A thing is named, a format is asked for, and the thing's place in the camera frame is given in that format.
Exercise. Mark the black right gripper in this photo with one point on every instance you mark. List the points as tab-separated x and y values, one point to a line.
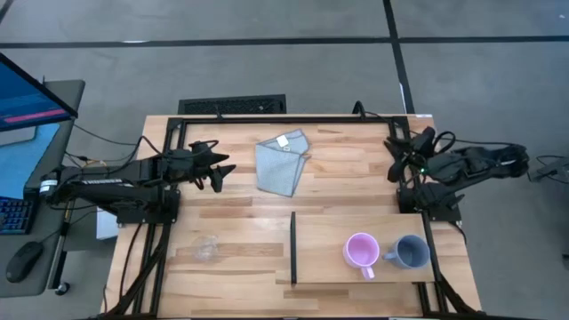
420	151

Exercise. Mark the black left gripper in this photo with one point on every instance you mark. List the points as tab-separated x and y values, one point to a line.
186	164

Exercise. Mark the blue-grey mug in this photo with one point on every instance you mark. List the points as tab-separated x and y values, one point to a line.
411	252

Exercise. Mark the pink mug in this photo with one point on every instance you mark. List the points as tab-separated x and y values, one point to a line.
361	250

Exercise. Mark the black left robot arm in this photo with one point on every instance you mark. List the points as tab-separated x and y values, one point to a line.
111	189

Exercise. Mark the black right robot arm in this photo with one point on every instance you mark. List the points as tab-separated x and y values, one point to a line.
471	162

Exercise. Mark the white box under arm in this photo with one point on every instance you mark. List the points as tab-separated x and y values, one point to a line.
106	229

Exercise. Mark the wooden shelf with black legs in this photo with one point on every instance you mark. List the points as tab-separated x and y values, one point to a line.
320	249

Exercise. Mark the grey folded cloth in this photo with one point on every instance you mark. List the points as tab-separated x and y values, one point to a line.
280	171

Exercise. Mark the clear glass cup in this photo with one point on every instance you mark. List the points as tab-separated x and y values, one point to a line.
206	248

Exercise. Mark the grey side desk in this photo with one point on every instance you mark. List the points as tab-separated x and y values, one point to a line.
58	151

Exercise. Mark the desk caster wheel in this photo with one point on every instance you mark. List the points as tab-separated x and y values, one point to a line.
62	289

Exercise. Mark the computer monitor with blue screen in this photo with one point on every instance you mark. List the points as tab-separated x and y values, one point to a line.
26	102

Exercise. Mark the backlit keyboard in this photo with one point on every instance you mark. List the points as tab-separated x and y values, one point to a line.
15	215

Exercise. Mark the black computer mouse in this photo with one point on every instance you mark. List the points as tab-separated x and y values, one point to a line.
23	262

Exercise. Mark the black aluminium table frame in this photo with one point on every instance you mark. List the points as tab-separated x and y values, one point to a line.
289	120

